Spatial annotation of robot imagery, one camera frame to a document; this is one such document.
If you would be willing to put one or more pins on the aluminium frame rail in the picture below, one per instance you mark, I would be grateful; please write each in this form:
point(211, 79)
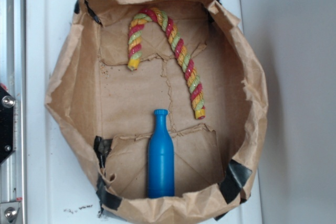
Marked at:
point(13, 181)

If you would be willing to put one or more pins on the blue plastic bottle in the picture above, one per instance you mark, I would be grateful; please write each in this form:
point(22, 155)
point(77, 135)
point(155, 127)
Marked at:
point(161, 181)

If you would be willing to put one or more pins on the black mounting bracket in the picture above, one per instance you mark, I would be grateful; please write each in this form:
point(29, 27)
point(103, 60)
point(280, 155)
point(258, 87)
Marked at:
point(7, 124)

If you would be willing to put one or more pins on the brown paper bag tray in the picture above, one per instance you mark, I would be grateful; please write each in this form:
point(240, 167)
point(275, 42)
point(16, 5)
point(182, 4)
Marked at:
point(122, 60)

